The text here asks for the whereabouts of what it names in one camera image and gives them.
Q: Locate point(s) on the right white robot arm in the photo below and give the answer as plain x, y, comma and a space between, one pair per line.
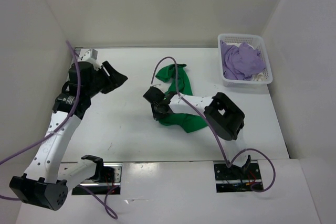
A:
222, 115

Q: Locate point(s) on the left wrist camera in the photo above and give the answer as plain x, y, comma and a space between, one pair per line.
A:
90, 56

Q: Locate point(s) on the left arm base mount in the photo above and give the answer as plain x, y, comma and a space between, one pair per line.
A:
110, 180

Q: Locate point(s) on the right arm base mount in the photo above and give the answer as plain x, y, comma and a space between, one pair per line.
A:
231, 180

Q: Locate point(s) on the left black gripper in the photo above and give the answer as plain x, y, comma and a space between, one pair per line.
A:
115, 80

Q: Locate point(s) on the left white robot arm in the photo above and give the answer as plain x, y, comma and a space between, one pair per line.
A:
42, 184

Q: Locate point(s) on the white cloth in basket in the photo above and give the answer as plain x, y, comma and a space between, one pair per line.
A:
258, 77

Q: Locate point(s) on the white plastic basket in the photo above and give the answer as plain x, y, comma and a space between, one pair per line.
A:
257, 43

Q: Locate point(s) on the purple t shirt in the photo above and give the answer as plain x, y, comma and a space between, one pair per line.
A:
241, 62

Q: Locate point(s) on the green t shirt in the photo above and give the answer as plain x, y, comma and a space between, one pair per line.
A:
189, 123

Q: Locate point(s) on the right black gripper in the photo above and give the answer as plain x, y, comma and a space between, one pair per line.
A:
157, 115

